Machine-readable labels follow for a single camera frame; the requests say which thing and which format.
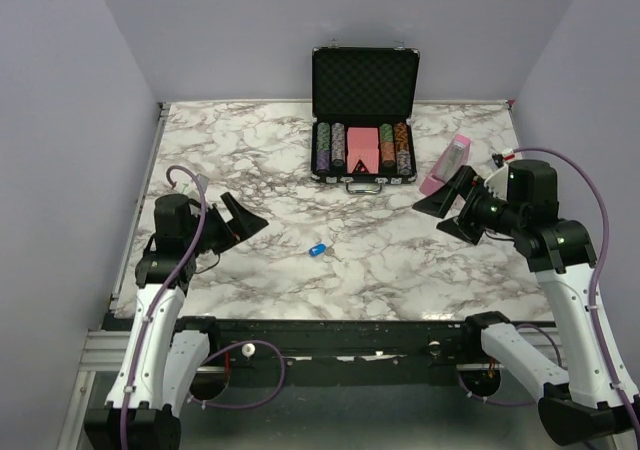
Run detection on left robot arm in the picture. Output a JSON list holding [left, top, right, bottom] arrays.
[[84, 193, 268, 449]]

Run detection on silver key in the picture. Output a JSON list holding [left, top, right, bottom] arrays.
[[325, 247, 342, 262]]

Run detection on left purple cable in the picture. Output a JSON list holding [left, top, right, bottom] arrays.
[[119, 165, 287, 450]]

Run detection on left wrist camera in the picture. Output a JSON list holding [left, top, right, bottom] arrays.
[[178, 173, 209, 199]]

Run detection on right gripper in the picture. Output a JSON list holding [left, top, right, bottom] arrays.
[[414, 163, 526, 245]]

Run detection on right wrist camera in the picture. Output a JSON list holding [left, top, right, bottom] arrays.
[[483, 149, 515, 200]]

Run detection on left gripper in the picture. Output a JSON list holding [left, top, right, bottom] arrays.
[[186, 191, 269, 255]]

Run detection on blue key tag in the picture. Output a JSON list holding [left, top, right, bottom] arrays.
[[308, 243, 327, 257]]

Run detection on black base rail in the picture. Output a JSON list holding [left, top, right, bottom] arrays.
[[99, 314, 561, 389]]

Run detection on pink card box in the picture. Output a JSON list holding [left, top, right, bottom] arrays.
[[419, 135, 471, 196]]

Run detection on purple cable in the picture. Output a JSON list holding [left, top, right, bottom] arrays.
[[119, 165, 287, 450], [457, 147, 640, 436]]

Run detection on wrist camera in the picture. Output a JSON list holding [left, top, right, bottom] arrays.
[[178, 173, 209, 199], [483, 149, 515, 200]]

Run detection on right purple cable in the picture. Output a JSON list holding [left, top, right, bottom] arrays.
[[457, 147, 640, 436]]

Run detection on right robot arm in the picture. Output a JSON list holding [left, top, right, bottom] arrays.
[[413, 159, 639, 446]]

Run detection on black poker chip case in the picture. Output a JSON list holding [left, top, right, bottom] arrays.
[[310, 46, 420, 191]]

